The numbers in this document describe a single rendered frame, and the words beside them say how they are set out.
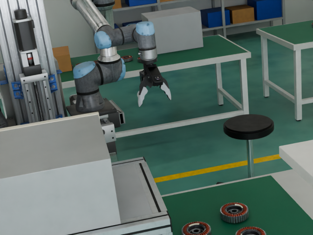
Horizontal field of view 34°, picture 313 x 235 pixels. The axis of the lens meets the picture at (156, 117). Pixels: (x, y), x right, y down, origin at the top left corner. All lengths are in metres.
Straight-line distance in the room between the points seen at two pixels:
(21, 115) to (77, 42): 5.79
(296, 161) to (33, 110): 1.57
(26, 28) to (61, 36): 5.90
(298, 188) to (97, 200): 1.14
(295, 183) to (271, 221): 0.32
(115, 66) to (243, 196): 0.92
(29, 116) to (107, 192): 1.37
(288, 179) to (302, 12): 7.20
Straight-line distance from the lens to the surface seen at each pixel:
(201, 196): 2.30
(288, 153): 1.58
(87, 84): 2.61
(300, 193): 2.30
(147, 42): 2.16
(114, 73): 2.65
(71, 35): 8.51
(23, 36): 2.62
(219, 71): 5.47
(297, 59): 4.88
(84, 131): 1.59
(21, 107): 2.80
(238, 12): 8.43
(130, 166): 1.79
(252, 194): 2.29
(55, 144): 1.54
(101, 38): 2.19
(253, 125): 3.51
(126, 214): 1.51
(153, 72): 2.17
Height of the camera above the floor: 1.88
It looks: 20 degrees down
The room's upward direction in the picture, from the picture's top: 7 degrees counter-clockwise
